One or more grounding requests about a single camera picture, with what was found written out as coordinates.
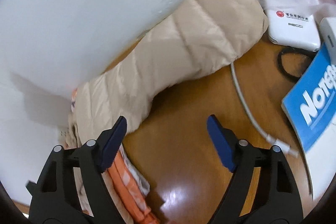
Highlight beige puffer jacket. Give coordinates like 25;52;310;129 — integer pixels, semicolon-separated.
67;0;269;224

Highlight orange floral blanket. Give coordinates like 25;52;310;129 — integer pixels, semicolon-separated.
66;89;160;223

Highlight blue notebook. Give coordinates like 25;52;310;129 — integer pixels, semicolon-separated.
282;45;336;200

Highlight white power bank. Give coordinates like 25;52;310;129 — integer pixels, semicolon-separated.
260;0;321;52

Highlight white charging cable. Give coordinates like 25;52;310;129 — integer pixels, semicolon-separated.
230;62;300;159

